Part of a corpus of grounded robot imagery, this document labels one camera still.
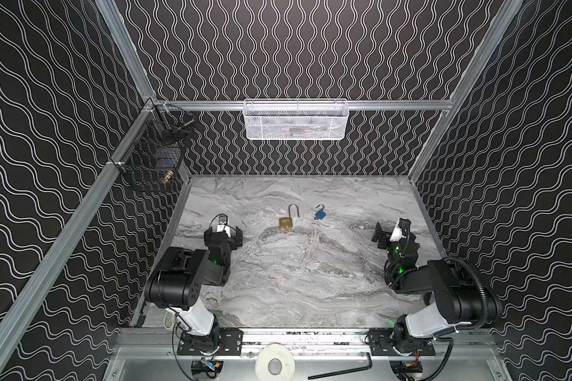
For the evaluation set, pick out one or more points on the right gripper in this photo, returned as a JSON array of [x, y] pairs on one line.
[[388, 233]]

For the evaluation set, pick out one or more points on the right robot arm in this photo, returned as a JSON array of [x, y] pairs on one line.
[[455, 294]]

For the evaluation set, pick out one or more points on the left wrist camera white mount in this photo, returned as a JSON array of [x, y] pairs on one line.
[[223, 225]]

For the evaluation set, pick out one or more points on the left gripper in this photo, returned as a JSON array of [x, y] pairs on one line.
[[236, 237]]

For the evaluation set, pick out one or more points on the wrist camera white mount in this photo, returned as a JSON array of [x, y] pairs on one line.
[[223, 225], [399, 232]]

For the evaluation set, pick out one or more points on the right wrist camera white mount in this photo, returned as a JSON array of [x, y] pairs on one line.
[[399, 232]]

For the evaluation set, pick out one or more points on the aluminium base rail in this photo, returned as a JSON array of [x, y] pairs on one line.
[[246, 344]]

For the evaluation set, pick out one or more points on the black hex key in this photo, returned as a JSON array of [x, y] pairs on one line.
[[343, 372]]

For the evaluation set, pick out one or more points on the small blue padlock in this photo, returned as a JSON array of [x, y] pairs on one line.
[[320, 213]]

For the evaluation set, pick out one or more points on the brass padlock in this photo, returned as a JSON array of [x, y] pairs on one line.
[[286, 224]]

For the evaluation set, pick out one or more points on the white tape roll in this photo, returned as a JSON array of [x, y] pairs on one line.
[[275, 362]]

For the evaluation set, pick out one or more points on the black wire wall basket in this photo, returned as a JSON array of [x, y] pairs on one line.
[[152, 163]]

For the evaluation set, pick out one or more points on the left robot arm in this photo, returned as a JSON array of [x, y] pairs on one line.
[[175, 283]]

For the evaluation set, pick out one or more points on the white mesh wall basket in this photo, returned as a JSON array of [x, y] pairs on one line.
[[291, 119]]

